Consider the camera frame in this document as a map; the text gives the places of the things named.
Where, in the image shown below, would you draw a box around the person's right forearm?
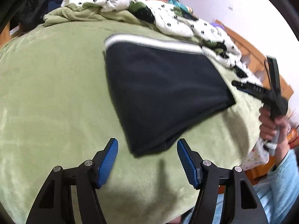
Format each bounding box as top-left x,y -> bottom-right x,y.
253,117 -> 299,224

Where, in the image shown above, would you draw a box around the white flower-print pillow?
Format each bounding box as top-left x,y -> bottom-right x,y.
230,59 -> 262,84

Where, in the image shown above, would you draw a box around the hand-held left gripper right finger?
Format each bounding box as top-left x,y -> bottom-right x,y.
177,138 -> 269,224

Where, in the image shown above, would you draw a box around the white flower-print quilt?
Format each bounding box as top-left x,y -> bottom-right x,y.
62,0 -> 242,68

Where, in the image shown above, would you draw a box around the green fleece bed blanket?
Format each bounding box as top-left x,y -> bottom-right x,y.
0,20 -> 264,224

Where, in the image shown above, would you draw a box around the teal patterned pillow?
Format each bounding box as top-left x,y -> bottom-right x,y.
168,0 -> 198,20

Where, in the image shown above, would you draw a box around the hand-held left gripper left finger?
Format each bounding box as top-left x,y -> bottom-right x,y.
26,138 -> 119,224

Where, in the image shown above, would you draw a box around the wooden bed frame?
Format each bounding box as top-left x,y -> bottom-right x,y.
0,0 -> 295,182

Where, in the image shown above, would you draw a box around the person's right hand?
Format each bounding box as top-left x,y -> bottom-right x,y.
259,106 -> 290,145

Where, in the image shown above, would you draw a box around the crumpled green blanket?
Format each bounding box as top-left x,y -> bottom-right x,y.
43,3 -> 159,28

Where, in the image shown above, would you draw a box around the black jacket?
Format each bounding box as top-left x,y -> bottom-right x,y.
14,0 -> 50,32

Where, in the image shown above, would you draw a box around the black pants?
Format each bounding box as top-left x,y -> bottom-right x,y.
103,34 -> 236,158

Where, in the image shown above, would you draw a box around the star-print sheet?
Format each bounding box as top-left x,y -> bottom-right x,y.
243,140 -> 271,168

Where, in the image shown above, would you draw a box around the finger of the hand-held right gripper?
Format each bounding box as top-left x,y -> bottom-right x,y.
264,55 -> 281,98
231,80 -> 274,99

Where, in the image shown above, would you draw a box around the orange patterned packet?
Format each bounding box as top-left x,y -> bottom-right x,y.
285,127 -> 299,149

